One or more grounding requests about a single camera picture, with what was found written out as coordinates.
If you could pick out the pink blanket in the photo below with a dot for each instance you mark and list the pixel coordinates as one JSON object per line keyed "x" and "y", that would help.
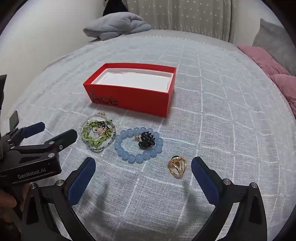
{"x": 266, "y": 60}

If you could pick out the black hair claw clip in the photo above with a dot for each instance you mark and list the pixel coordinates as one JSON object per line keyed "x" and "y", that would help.
{"x": 145, "y": 140}

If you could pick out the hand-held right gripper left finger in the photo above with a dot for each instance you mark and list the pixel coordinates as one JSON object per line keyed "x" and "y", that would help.
{"x": 82, "y": 179}

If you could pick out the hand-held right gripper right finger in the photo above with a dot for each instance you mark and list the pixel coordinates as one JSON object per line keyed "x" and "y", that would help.
{"x": 204, "y": 179}

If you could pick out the dotted grey headboard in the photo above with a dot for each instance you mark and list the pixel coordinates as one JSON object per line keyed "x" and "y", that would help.
{"x": 185, "y": 16}

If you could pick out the folded grey blanket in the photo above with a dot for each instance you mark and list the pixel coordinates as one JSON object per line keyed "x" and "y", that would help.
{"x": 115, "y": 25}

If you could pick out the red cardboard box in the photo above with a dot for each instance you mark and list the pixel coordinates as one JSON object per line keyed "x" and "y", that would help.
{"x": 129, "y": 102}

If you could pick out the person's left hand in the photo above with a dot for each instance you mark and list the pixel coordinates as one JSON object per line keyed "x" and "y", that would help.
{"x": 5, "y": 204}

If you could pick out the grey checked bedsheet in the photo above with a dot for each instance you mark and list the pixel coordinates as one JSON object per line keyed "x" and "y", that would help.
{"x": 219, "y": 104}

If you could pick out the grey pillow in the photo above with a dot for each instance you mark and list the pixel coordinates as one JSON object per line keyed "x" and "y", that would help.
{"x": 275, "y": 44}

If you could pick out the dark garment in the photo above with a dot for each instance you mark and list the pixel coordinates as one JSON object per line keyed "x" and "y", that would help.
{"x": 111, "y": 8}

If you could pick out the small gold earring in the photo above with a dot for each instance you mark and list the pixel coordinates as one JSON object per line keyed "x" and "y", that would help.
{"x": 136, "y": 138}

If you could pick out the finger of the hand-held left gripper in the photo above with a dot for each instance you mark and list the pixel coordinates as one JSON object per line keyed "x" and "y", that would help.
{"x": 34, "y": 128}
{"x": 62, "y": 139}

